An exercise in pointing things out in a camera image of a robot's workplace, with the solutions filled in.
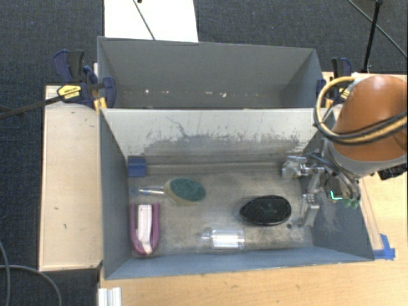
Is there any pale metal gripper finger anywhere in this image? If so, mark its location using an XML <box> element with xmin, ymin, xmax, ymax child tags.
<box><xmin>293</xmin><ymin>193</ymin><xmax>321</xmax><ymax>228</ymax></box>
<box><xmin>280</xmin><ymin>155</ymin><xmax>308</xmax><ymax>180</ymax></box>

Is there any black oval disc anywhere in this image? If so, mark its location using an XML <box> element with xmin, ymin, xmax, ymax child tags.
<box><xmin>238</xmin><ymin>195</ymin><xmax>293</xmax><ymax>227</ymax></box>

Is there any clear plastic bottle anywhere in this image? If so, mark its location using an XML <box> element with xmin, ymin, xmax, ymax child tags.
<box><xmin>198</xmin><ymin>228</ymin><xmax>247</xmax><ymax>251</ymax></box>

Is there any grey metal bin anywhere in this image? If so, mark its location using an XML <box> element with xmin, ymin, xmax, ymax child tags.
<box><xmin>96</xmin><ymin>36</ymin><xmax>376</xmax><ymax>281</ymax></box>

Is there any blue rectangular block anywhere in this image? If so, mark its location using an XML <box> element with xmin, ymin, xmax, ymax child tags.
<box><xmin>127</xmin><ymin>156</ymin><xmax>148</xmax><ymax>178</ymax></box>

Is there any pale wood flat board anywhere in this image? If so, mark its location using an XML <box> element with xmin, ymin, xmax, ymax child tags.
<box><xmin>38</xmin><ymin>84</ymin><xmax>105</xmax><ymax>272</ymax></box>

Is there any black cylinder on white bracket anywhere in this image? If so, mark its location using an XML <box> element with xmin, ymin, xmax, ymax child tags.
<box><xmin>378</xmin><ymin>166</ymin><xmax>408</xmax><ymax>180</ymax></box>

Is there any green scrubber with clear handle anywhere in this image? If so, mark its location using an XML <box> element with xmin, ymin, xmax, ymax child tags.
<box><xmin>129</xmin><ymin>177</ymin><xmax>207</xmax><ymax>206</ymax></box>

